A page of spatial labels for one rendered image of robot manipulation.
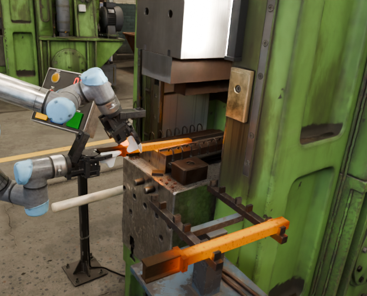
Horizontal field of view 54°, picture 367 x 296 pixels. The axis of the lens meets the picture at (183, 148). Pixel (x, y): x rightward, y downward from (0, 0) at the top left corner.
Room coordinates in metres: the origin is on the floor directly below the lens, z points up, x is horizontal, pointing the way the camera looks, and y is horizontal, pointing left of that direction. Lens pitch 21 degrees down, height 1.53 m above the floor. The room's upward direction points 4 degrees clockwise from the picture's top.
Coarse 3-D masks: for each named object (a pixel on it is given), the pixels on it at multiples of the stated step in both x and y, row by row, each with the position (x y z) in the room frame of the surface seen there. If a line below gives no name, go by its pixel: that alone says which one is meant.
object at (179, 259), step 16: (272, 224) 0.79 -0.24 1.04; (288, 224) 0.81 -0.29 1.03; (224, 240) 0.70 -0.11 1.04; (240, 240) 0.72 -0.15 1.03; (256, 240) 0.74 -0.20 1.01; (160, 256) 0.62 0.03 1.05; (176, 256) 0.62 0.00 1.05; (192, 256) 0.64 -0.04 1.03; (208, 256) 0.67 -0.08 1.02; (144, 272) 0.59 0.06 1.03; (160, 272) 0.61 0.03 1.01; (176, 272) 0.62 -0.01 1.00
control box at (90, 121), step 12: (48, 72) 1.79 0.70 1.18; (60, 72) 1.76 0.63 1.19; (72, 72) 1.74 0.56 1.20; (48, 84) 1.75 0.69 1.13; (60, 84) 1.72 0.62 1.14; (72, 84) 1.70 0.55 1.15; (84, 108) 1.60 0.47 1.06; (96, 108) 1.62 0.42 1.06; (36, 120) 1.66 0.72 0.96; (48, 120) 1.64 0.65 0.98; (84, 120) 1.57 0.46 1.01; (96, 120) 1.62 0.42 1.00; (72, 132) 1.61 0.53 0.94
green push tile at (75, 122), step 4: (76, 112) 1.60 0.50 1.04; (76, 116) 1.59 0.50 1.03; (80, 116) 1.58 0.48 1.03; (72, 120) 1.58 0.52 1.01; (76, 120) 1.57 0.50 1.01; (80, 120) 1.57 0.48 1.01; (68, 124) 1.58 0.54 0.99; (72, 124) 1.57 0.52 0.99; (76, 124) 1.56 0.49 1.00; (76, 128) 1.55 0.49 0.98
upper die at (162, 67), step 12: (144, 60) 1.42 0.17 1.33; (156, 60) 1.36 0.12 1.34; (168, 60) 1.30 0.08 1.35; (180, 60) 1.31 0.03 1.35; (192, 60) 1.34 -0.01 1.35; (204, 60) 1.38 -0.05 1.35; (216, 60) 1.42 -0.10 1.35; (228, 60) 1.46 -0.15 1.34; (144, 72) 1.42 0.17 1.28; (156, 72) 1.36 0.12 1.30; (168, 72) 1.30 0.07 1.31; (180, 72) 1.31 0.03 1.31; (192, 72) 1.34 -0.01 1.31; (204, 72) 1.38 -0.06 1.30; (216, 72) 1.42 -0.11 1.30; (228, 72) 1.46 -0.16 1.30
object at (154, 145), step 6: (186, 138) 1.45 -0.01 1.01; (120, 144) 1.26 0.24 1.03; (144, 144) 1.31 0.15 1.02; (150, 144) 1.32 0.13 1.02; (156, 144) 1.33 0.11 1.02; (162, 144) 1.35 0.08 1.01; (168, 144) 1.36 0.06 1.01; (174, 144) 1.38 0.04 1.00; (102, 150) 1.19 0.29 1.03; (108, 150) 1.20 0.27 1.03; (114, 150) 1.21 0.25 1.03; (120, 150) 1.24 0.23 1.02; (126, 150) 1.24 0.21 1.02; (138, 150) 1.28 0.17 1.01; (144, 150) 1.29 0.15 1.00
